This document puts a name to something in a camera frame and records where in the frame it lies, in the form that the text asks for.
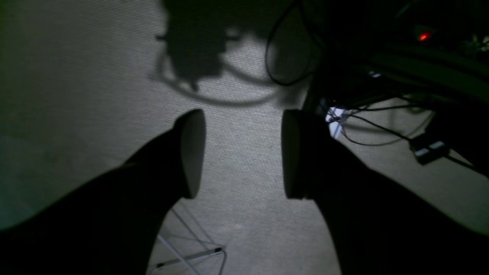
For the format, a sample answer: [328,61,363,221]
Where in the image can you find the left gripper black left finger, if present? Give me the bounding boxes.
[1,109,206,275]

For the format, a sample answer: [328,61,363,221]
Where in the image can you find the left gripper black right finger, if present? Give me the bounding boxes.
[281,110,488,275]

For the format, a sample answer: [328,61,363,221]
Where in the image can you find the black power adapter box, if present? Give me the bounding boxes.
[408,133,450,165]

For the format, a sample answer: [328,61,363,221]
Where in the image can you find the white metal floor frame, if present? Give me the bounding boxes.
[147,208,228,275]

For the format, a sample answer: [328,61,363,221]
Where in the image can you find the black floor cables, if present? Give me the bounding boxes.
[266,0,489,147]

